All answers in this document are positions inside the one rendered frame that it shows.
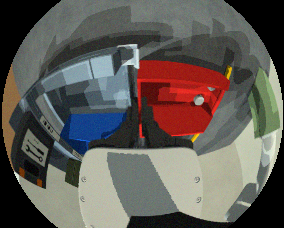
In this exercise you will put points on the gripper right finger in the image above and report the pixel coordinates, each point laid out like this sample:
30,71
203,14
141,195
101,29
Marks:
158,138

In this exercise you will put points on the white round disc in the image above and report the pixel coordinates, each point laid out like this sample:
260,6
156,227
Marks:
198,100

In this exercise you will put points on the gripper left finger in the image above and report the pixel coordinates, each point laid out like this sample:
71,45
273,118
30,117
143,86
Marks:
122,137

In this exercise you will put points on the red bin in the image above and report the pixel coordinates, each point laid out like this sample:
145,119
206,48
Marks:
173,106

